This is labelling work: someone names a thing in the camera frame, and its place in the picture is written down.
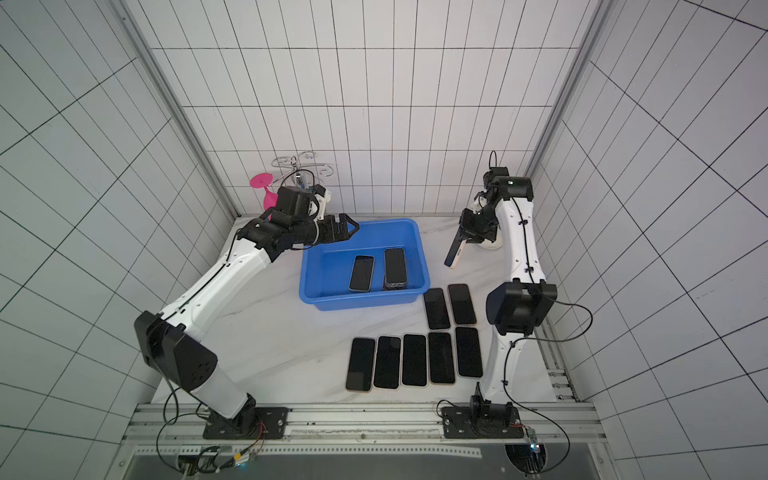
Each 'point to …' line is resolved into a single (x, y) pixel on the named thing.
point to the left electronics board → (243, 458)
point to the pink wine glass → (263, 180)
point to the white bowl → (498, 243)
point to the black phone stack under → (462, 304)
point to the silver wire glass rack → (294, 163)
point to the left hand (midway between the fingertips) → (343, 235)
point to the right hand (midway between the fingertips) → (449, 234)
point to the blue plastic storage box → (324, 270)
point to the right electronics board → (533, 441)
